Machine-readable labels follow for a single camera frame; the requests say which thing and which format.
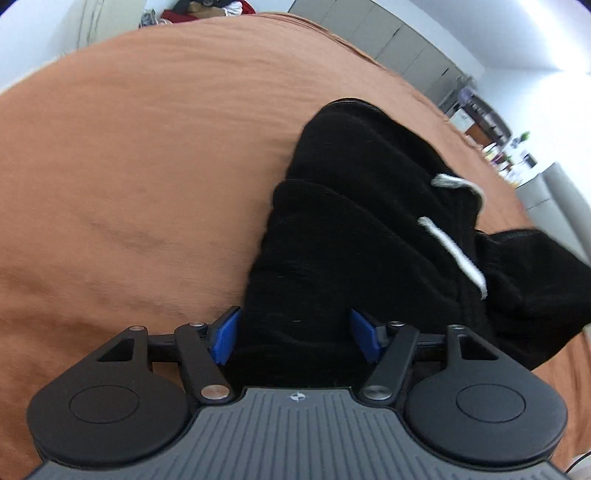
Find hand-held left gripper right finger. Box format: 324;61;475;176
349;308;505;403

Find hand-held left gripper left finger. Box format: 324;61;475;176
95;305;234;403

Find black pants with white drawstring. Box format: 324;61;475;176
242;97;591;389

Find brown bed blanket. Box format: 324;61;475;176
0;13;591;468

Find cluttered bedside table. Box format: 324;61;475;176
451;113;539;188

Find grey padded headboard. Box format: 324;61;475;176
516;162;591;266

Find dark suitcase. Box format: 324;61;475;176
464;97;512;141

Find standing fan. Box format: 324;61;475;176
450;74;478;116

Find grey wardrobe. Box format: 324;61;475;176
287;0;468;114

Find pile of clothes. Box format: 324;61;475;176
141;0;257;26

